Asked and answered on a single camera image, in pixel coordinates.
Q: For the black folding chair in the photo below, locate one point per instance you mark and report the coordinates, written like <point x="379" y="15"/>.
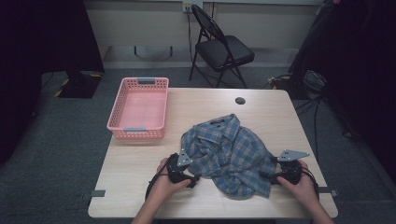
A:
<point x="222" y="51"/>

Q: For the person's right hand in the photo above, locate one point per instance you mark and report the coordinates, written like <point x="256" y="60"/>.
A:
<point x="299" y="188"/>

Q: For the white wall outlet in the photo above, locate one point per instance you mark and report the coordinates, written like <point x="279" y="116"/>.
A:
<point x="190" y="5"/>

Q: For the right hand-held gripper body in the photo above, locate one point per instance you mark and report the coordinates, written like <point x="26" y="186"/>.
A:
<point x="291" y="171"/>

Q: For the black stand base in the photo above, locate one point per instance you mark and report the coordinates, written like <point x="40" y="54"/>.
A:
<point x="80" y="85"/>

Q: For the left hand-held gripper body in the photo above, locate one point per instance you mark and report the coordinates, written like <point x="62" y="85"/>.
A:
<point x="175" y="172"/>

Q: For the black curtain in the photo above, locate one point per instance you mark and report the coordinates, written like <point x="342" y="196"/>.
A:
<point x="358" y="62"/>
<point x="37" y="62"/>

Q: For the blue plaid shirt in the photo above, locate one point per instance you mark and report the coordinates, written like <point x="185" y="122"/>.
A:
<point x="229" y="155"/>

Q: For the person's left hand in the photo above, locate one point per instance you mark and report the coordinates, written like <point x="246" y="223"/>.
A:
<point x="166" y="188"/>

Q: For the grey table clamp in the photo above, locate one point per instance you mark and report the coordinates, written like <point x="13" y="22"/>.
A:
<point x="328" y="190"/>
<point x="97" y="193"/>

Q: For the pink plastic basket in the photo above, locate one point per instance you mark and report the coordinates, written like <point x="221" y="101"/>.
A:
<point x="141" y="109"/>

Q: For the black round table grommet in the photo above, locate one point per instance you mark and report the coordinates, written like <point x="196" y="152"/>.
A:
<point x="240" y="100"/>

